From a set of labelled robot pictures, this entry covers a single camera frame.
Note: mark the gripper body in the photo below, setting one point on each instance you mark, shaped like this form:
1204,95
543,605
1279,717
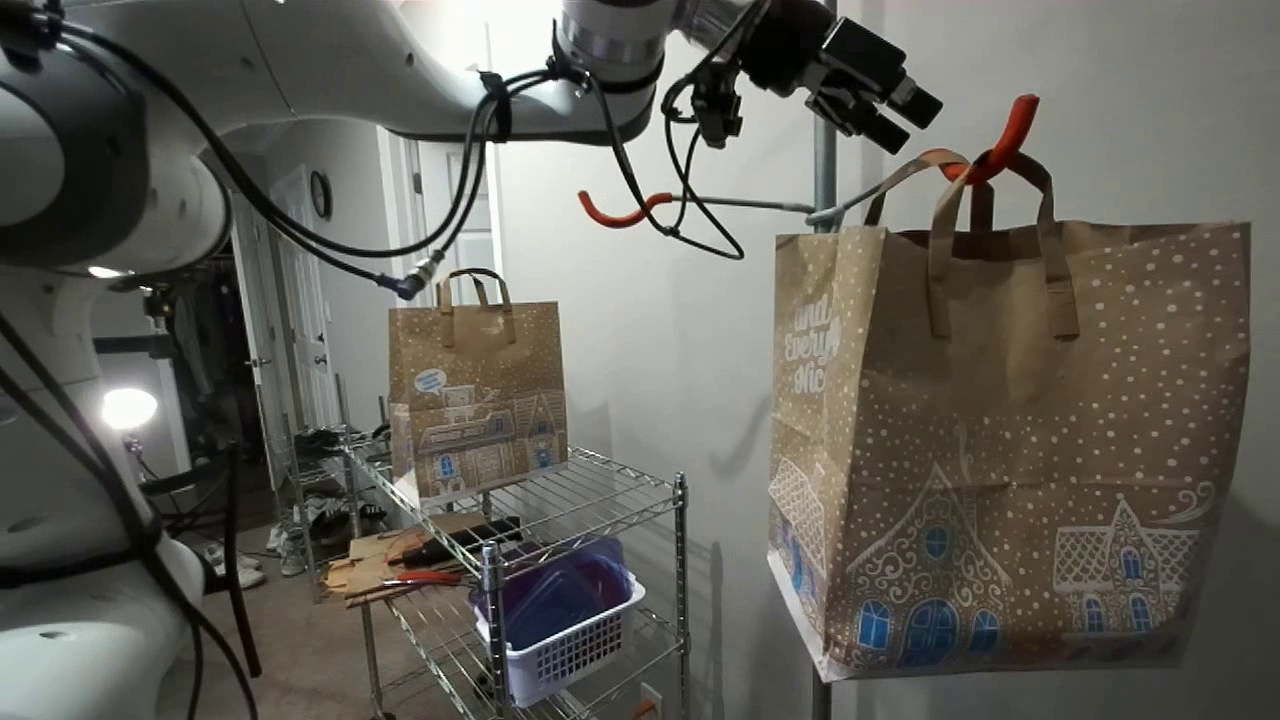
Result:
800,45

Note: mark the black chair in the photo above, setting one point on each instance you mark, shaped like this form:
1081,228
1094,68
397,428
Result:
230,540

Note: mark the large brown paper bag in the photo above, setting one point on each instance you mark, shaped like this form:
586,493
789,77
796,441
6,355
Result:
1010,450

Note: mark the pair of white shoes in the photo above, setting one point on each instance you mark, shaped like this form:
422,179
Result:
240,568

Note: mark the black tool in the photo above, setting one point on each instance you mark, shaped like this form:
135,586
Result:
455,540

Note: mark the white panel door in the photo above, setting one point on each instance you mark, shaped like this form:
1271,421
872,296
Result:
470,215

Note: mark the wall clock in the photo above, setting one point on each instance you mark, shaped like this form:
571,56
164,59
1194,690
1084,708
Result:
320,195

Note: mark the small brown paper bag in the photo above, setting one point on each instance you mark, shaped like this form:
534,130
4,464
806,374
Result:
478,400

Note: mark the white plastic basket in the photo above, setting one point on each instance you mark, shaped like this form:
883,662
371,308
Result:
570,655

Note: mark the piece of cardboard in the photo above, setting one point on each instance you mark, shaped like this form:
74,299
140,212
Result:
365,570

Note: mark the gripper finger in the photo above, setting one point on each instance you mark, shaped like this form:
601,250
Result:
915,102
868,122

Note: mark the shoe rack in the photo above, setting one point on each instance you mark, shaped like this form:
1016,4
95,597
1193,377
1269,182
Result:
325,490

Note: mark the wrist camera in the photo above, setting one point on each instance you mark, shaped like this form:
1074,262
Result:
718,108

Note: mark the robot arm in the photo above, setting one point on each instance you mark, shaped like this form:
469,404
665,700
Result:
330,60

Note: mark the metal pole with orange hooks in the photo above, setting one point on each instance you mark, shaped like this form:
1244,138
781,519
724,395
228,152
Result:
824,170

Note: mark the lit lamp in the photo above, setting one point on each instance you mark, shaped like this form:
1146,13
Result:
128,409

